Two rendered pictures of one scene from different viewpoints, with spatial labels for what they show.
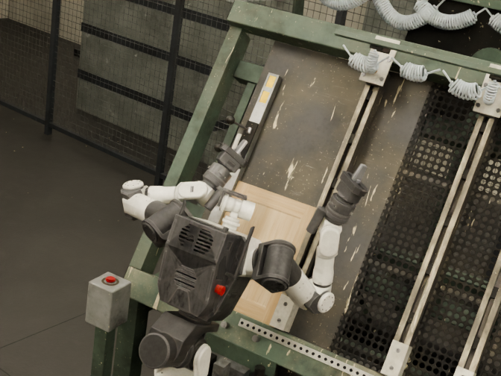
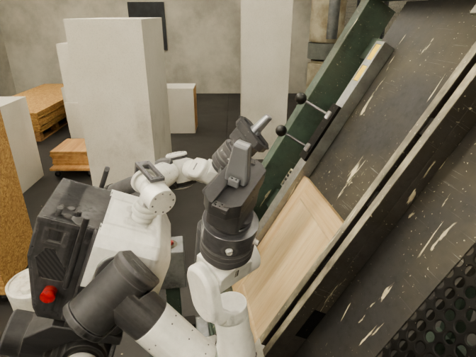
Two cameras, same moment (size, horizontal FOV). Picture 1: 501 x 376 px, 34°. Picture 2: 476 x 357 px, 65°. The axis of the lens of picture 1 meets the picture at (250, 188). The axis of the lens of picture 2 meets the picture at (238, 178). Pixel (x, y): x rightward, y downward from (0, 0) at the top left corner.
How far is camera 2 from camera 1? 2.49 m
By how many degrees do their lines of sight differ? 50
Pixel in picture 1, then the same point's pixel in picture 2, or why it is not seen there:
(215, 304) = (59, 310)
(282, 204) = (322, 216)
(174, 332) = (35, 321)
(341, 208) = (204, 234)
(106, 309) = not seen: hidden behind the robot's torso
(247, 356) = not seen: outside the picture
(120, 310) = (171, 274)
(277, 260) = (89, 287)
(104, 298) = not seen: hidden behind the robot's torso
